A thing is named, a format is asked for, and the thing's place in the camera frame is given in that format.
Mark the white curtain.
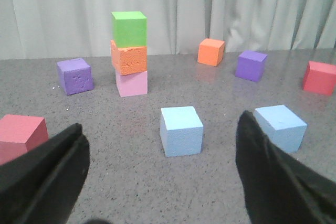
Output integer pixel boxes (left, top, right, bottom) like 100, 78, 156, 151
1, 0, 335, 59

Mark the purple foam block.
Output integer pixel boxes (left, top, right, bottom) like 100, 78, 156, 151
235, 50, 268, 82

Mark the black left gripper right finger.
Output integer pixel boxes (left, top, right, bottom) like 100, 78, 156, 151
236, 111, 335, 223

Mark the green foam block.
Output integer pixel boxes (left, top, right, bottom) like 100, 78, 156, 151
111, 11, 147, 48

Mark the light blue foam block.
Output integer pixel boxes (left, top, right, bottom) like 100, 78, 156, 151
253, 105, 308, 153
160, 106, 204, 157

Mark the pink foam block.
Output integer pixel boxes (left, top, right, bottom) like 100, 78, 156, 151
115, 71, 148, 97

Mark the orange foam block stacked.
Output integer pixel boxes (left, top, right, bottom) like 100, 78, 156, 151
110, 40, 147, 76

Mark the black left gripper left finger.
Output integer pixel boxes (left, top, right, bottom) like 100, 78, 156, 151
1, 123, 90, 223

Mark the purple foam block dented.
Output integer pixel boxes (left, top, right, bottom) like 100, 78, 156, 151
57, 58, 94, 95

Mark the dark red foam block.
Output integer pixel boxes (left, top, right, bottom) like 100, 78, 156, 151
1, 114, 49, 164

